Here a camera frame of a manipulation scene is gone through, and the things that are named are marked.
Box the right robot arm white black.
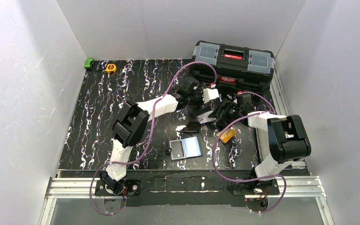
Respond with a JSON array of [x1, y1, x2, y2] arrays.
[[208, 91, 312, 183]]

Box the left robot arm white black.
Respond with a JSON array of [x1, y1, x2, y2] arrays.
[[99, 77, 205, 195]]

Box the white card on table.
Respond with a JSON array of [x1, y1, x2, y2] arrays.
[[194, 108, 217, 124]]

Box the orange object on table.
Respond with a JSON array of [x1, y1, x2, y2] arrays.
[[217, 128, 237, 144]]

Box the yellow tape measure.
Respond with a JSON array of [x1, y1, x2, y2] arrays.
[[105, 63, 117, 74]]

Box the green small object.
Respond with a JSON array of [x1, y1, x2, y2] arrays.
[[84, 58, 94, 70]]

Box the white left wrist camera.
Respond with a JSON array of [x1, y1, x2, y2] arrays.
[[202, 88, 219, 104]]

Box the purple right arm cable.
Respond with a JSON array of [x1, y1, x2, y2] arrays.
[[211, 90, 287, 214]]

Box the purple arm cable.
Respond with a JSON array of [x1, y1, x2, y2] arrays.
[[89, 61, 218, 217], [211, 90, 287, 214]]

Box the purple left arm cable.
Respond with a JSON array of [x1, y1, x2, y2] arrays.
[[89, 61, 218, 217]]

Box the black toolbox with red handle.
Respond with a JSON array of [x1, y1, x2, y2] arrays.
[[191, 40, 274, 94]]

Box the aluminium frame rail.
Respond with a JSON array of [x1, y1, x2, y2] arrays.
[[270, 69, 306, 170]]

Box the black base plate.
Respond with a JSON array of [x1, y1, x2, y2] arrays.
[[92, 170, 269, 207]]

